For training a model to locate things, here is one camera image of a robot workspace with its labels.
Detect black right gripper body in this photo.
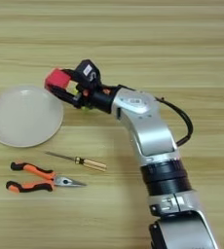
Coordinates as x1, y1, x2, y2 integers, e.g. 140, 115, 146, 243
74, 84, 122, 115

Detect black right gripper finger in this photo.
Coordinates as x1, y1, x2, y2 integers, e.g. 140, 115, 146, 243
46, 84, 81, 107
61, 68, 78, 82

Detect red foam cube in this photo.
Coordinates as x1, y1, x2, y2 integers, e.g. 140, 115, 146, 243
44, 67, 72, 91

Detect round white plate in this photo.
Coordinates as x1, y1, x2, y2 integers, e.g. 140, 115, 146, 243
0, 85, 64, 149

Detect screwdriver with amber handle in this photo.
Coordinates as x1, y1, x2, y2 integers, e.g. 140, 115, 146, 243
45, 151, 108, 173

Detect orange and black pliers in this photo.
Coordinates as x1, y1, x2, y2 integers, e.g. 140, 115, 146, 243
5, 161, 88, 195

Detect small black box white label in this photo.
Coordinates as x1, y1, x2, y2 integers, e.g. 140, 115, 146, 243
74, 58, 102, 90

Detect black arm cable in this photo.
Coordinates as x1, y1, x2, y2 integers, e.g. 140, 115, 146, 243
154, 96, 195, 148

